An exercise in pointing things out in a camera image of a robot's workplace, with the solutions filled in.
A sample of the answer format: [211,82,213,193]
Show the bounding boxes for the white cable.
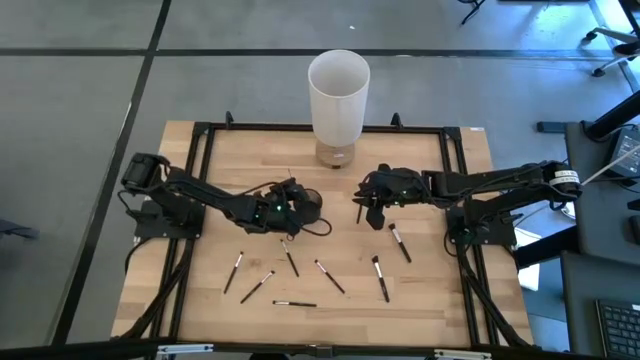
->
[579,144,640,187]

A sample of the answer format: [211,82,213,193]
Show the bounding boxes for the black camera mount rail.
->
[0,339,640,360]

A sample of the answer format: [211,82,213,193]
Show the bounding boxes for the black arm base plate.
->
[133,198,205,240]
[446,207,518,247]

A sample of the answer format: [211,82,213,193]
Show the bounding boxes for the dark grey desk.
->
[564,122,640,266]
[559,249,640,359]

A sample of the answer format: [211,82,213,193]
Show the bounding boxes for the black chair leg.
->
[458,0,487,26]

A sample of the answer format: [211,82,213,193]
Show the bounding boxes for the black mesh pen cup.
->
[302,187,325,224]

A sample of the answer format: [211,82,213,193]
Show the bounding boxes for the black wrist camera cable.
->
[294,217,334,239]

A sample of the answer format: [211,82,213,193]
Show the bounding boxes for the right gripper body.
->
[353,163,427,209]

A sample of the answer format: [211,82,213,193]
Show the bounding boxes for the grey office chair base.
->
[584,24,640,79]

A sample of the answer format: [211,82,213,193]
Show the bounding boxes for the black keyboard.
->
[594,298,640,359]

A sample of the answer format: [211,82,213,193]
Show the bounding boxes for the silver rail bracket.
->
[156,343,215,357]
[433,348,494,360]

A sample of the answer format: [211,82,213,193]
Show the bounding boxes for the grey desk device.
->
[605,127,640,179]

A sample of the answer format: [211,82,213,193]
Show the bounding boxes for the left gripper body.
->
[267,178,308,237]

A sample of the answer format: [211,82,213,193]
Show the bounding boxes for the black aluminium table frame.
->
[112,110,536,351]

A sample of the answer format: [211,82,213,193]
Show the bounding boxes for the white paper sheet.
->
[514,227,544,292]

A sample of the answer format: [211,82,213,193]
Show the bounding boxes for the dark floor object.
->
[0,218,40,241]

